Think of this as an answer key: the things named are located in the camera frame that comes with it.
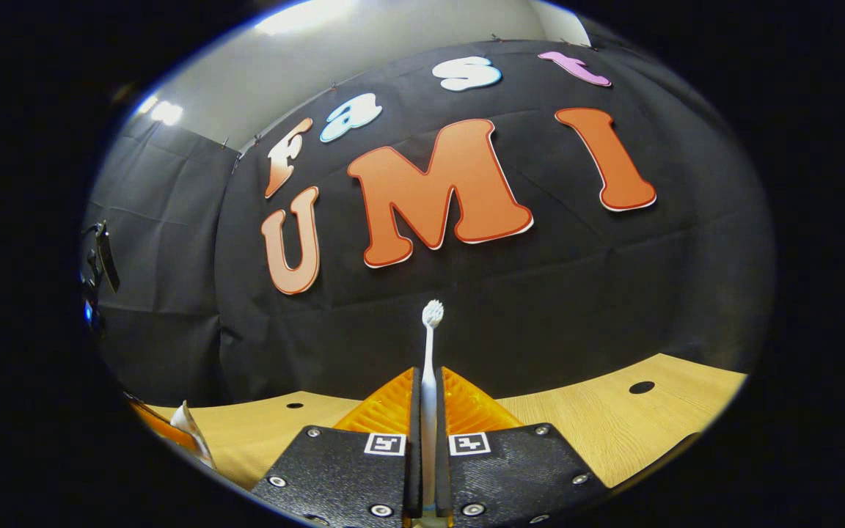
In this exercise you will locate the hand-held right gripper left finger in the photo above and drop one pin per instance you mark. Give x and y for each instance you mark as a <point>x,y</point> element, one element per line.
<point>414,440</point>

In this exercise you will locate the white toothpaste tube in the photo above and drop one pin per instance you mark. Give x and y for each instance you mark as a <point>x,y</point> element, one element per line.
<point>186,429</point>

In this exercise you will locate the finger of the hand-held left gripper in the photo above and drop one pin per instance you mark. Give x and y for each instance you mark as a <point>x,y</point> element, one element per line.
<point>162,427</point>

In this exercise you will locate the light blue toothbrush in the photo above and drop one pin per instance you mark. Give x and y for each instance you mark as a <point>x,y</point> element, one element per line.
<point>430,396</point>

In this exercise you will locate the black backdrop cloth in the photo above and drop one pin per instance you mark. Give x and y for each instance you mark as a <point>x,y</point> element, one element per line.
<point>540,293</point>

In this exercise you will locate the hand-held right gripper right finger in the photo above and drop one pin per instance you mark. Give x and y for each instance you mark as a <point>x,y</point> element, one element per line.
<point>441,455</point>

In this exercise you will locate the wooden desktop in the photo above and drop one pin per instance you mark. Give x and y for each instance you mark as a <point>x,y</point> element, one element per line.
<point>613,418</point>

